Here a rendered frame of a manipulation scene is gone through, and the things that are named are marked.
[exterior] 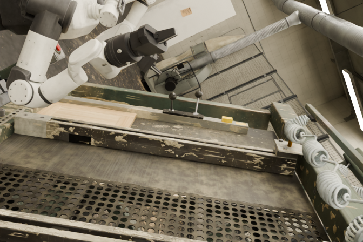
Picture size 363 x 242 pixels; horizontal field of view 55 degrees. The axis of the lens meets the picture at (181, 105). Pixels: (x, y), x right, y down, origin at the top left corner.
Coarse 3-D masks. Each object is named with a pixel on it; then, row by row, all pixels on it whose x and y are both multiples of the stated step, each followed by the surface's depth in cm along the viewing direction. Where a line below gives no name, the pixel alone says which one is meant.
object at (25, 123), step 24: (24, 120) 131; (48, 120) 132; (72, 120) 135; (312, 120) 123; (96, 144) 133; (120, 144) 132; (144, 144) 131; (168, 144) 131; (192, 144) 130; (216, 144) 134; (288, 144) 130; (264, 168) 131; (288, 168) 130
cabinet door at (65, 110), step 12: (48, 108) 158; (60, 108) 161; (72, 108) 163; (84, 108) 165; (96, 108) 167; (84, 120) 151; (96, 120) 153; (108, 120) 155; (120, 120) 156; (132, 120) 159
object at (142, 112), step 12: (72, 96) 172; (108, 108) 168; (120, 108) 167; (132, 108) 168; (144, 108) 170; (168, 120) 168; (180, 120) 167; (192, 120) 167; (204, 120) 167; (216, 120) 168; (240, 132) 167
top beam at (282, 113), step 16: (272, 112) 186; (288, 112) 176; (304, 128) 156; (304, 160) 127; (304, 176) 125; (352, 192) 105; (320, 208) 107; (352, 208) 96; (336, 224) 95; (336, 240) 94
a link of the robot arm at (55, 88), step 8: (64, 72) 105; (48, 80) 106; (56, 80) 105; (64, 80) 104; (72, 80) 104; (40, 88) 106; (48, 88) 105; (56, 88) 105; (64, 88) 105; (72, 88) 106; (40, 96) 106; (48, 96) 105; (56, 96) 106; (64, 96) 108; (32, 104) 106; (40, 104) 107; (48, 104) 109
